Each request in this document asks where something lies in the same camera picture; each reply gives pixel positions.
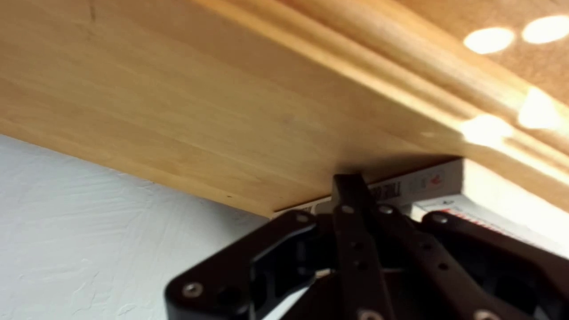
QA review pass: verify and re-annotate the wooden roll-top desk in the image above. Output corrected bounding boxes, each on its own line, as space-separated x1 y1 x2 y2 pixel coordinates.
0 0 569 218

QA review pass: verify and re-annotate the pale thin book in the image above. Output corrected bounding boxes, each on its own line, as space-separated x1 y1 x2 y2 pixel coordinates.
409 158 569 259

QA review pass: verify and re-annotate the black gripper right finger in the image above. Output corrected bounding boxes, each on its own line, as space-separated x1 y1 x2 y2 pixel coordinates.
354 172 569 320

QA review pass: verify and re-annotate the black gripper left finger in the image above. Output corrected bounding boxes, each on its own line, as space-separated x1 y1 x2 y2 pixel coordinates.
165 172 395 320

